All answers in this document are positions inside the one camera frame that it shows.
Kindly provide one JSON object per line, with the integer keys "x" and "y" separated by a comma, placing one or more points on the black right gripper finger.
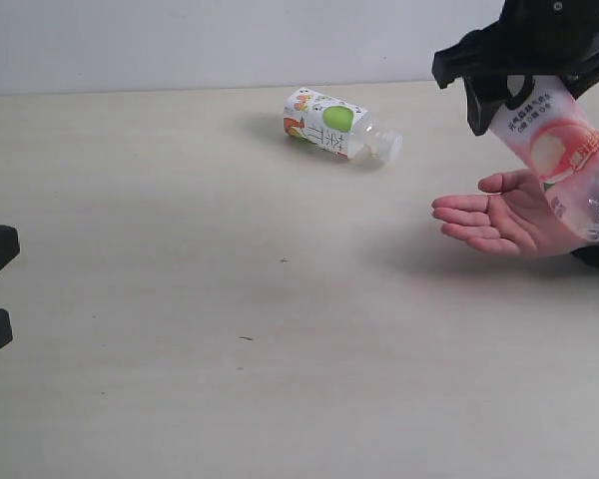
{"x": 485, "y": 95}
{"x": 476, "y": 59}

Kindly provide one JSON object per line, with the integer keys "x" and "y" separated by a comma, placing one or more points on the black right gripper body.
{"x": 551, "y": 38}

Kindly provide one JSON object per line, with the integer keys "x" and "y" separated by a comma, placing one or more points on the peach bottle black cap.
{"x": 544, "y": 126}

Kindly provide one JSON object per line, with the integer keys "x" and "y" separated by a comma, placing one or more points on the tea bottle green apple label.
{"x": 340, "y": 127}

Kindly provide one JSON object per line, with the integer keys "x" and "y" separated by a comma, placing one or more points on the person's open hand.
{"x": 508, "y": 216}

